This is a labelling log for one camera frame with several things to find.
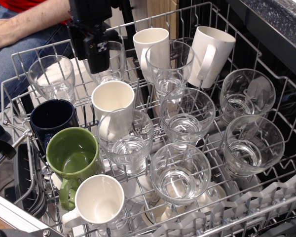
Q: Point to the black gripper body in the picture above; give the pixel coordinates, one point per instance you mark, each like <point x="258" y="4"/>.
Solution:
<point x="89" y="15"/>

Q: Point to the black clamp with metal rod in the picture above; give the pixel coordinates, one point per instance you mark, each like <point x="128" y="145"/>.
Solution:
<point x="8" y="151"/>

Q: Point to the clear glass back left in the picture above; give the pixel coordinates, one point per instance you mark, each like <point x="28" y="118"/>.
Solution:
<point x="53" y="77"/>

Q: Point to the clear glass right upper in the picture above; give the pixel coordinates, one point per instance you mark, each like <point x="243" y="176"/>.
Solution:
<point x="245" y="92"/>

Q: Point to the clear glass back middle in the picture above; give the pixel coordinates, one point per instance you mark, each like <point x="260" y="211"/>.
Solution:
<point x="116" y="67"/>

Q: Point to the clear glass centre left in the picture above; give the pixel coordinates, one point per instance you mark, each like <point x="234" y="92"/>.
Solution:
<point x="126" y="138"/>

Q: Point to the tall clear glass back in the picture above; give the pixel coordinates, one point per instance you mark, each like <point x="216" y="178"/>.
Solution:
<point x="169" y="65"/>

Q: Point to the person's hand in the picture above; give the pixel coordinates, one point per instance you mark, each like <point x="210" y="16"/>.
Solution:
<point x="6" y="33"/>

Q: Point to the person's bare forearm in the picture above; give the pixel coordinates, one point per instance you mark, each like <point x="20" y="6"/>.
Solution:
<point x="40" y="17"/>

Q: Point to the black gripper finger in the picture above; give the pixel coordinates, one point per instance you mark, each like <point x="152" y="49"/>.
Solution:
<point x="77" y="35"/>
<point x="97" y="53"/>

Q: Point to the grey wire dishwasher rack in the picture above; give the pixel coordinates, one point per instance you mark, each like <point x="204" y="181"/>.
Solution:
<point x="239" y="207"/>

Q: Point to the white mug front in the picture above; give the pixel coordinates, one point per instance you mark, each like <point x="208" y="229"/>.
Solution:
<point x="99" y="201"/>

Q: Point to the white mug back right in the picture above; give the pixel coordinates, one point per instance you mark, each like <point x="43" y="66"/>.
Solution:
<point x="212" y="48"/>

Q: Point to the dark speckled countertop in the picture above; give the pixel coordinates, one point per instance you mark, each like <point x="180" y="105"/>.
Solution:
<point x="273" y="22"/>

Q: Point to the white mug back centre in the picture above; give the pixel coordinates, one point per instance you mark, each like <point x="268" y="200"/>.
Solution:
<point x="143" y="40"/>

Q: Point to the dark blue ceramic mug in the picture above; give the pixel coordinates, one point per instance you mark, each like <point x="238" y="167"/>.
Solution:
<point x="50" y="117"/>

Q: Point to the green ceramic mug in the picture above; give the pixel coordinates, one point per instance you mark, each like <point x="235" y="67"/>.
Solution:
<point x="73" y="154"/>

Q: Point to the white plate lower rack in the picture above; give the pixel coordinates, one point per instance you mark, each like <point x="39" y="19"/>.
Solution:
<point x="159" y="211"/>

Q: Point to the clear glass front centre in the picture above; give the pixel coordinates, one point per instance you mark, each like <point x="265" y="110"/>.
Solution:
<point x="180" y="173"/>

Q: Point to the cream mug centre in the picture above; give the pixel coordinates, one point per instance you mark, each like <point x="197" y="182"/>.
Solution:
<point x="112" y="102"/>

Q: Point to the white mug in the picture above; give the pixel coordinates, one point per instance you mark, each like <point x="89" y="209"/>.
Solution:
<point x="99" y="201"/>
<point x="143" y="40"/>
<point x="212" y="48"/>

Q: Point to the clear glass right lower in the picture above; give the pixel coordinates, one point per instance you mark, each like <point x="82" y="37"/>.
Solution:
<point x="251" y="145"/>

